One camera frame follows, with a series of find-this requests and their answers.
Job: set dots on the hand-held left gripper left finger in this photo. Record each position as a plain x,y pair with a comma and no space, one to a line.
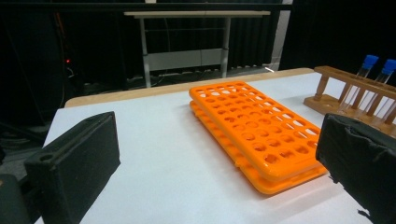
74,161

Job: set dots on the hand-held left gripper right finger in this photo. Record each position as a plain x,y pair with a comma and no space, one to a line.
361,161

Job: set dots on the orange plastic test tube rack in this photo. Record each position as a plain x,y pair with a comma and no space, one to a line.
280,174

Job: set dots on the wooden test tube rack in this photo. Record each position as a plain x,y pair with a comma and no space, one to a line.
348,77

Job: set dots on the blue-capped test tube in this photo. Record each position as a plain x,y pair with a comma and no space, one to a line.
370,61
389,67

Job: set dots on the white table mat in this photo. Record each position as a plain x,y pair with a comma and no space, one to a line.
155,155

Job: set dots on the white metal desk frame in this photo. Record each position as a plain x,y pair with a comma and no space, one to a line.
183,59

